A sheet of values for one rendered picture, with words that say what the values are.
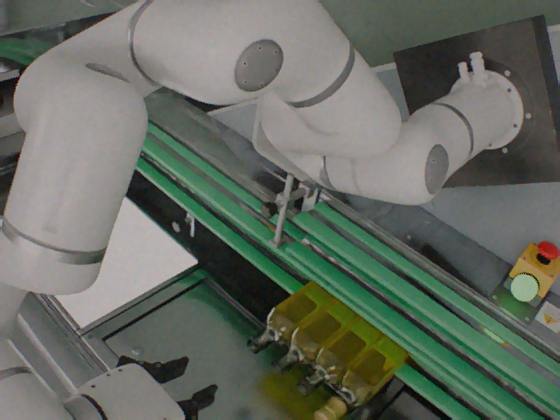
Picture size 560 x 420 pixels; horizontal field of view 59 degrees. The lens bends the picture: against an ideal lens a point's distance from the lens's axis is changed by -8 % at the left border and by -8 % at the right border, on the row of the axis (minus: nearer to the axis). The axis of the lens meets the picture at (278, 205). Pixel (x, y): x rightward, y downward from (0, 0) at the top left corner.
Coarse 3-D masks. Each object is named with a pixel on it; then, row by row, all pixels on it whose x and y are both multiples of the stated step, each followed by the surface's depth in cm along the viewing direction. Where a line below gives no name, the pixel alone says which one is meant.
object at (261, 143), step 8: (256, 112) 112; (256, 120) 113; (256, 128) 114; (256, 136) 115; (264, 136) 117; (256, 144) 116; (264, 144) 117; (264, 152) 115; (272, 152) 115; (272, 160) 114; (280, 160) 114; (288, 160) 114; (288, 168) 112; (296, 168) 112; (296, 176) 111; (304, 176) 110
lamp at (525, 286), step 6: (516, 276) 85; (522, 276) 83; (528, 276) 83; (534, 276) 83; (516, 282) 83; (522, 282) 82; (528, 282) 82; (534, 282) 82; (516, 288) 83; (522, 288) 82; (528, 288) 82; (534, 288) 82; (516, 294) 84; (522, 294) 83; (528, 294) 82; (534, 294) 82; (522, 300) 83
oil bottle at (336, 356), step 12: (348, 324) 94; (360, 324) 94; (336, 336) 91; (348, 336) 91; (360, 336) 92; (372, 336) 92; (324, 348) 89; (336, 348) 89; (348, 348) 89; (360, 348) 90; (324, 360) 87; (336, 360) 87; (348, 360) 87; (336, 372) 86
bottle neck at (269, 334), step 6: (264, 330) 92; (270, 330) 92; (258, 336) 91; (264, 336) 91; (270, 336) 91; (276, 336) 92; (252, 342) 90; (258, 342) 90; (264, 342) 90; (270, 342) 91; (252, 348) 91; (258, 348) 89; (264, 348) 91
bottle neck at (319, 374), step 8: (320, 368) 87; (304, 376) 86; (312, 376) 85; (320, 376) 86; (296, 384) 86; (304, 384) 84; (312, 384) 84; (320, 384) 86; (304, 392) 85; (312, 392) 85
